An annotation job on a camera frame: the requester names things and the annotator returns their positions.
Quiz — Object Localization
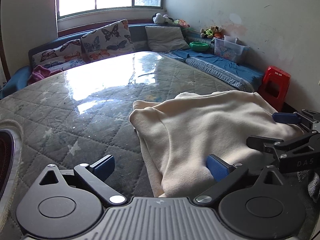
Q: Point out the clear plastic storage box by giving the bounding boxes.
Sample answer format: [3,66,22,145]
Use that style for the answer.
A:
[214,38,250,63]

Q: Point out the red plastic stool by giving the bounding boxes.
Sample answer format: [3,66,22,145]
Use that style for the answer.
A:
[258,66,291,112]

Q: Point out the butterfly pillow right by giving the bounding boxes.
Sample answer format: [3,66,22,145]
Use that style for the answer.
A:
[81,19,135,62]

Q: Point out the butterfly pillow left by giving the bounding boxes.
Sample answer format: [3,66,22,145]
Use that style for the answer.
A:
[31,39,85,70]

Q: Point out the grey cushion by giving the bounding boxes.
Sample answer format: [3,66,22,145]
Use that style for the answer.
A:
[145,26,190,52]

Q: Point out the blue sectional sofa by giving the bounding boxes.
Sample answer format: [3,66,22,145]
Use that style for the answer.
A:
[0,23,265,100]

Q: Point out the pink magenta cloth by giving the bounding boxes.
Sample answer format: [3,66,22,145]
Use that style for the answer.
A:
[27,65,62,85]

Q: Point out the butterfly pillow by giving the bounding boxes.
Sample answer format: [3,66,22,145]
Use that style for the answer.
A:
[81,19,135,62]
[31,39,85,70]

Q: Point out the green plastic bowl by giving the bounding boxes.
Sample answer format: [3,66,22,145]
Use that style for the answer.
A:
[189,42,210,52]

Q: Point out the white black plush toy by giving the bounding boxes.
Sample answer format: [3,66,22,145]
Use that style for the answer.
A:
[152,13,174,24]

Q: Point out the round black induction cooktop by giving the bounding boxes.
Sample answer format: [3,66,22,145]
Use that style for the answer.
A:
[1,119,24,218]

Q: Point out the colourful plush toys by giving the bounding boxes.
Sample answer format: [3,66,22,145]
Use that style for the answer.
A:
[200,26,223,40]

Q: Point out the cream beige garment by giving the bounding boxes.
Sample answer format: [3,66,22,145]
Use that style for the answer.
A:
[129,90,303,198]

